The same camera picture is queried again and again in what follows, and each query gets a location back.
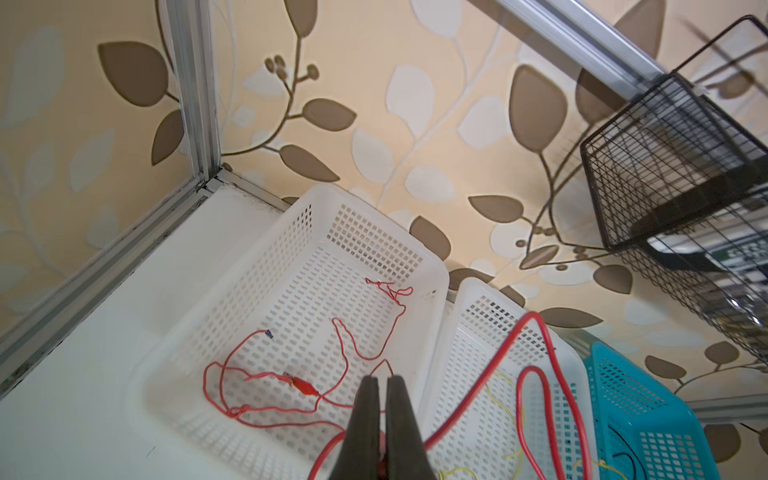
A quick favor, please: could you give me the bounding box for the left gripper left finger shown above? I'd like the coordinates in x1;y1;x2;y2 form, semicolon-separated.
330;376;380;480

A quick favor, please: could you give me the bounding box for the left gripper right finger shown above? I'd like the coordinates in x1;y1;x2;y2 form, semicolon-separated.
383;375;436;480

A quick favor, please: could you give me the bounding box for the yellow cable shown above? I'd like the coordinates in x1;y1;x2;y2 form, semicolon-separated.
436;369;529;480

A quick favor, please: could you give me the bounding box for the red alligator clip cable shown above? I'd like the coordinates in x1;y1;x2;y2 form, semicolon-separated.
201;277;415;433

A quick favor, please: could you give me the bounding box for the black cable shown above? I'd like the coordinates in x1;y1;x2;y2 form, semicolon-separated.
602;425;634;480

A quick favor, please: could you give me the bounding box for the middle white plastic basket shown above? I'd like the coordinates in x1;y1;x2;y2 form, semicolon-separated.
420;278;583;479

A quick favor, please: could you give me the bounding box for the white plastic basket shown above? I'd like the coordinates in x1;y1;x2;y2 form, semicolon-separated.
125;184;449;479
420;278;583;479

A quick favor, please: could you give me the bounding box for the left white plastic basket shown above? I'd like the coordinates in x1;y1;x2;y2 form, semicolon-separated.
125;184;449;479

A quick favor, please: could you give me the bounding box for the teal plastic basket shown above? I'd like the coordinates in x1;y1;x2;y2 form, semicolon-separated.
584;342;720;479

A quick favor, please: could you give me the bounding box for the aluminium frame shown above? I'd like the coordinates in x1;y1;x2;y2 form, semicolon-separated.
0;0;768;427

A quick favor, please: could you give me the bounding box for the back black wire basket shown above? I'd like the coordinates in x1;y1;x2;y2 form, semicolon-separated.
580;15;767;361

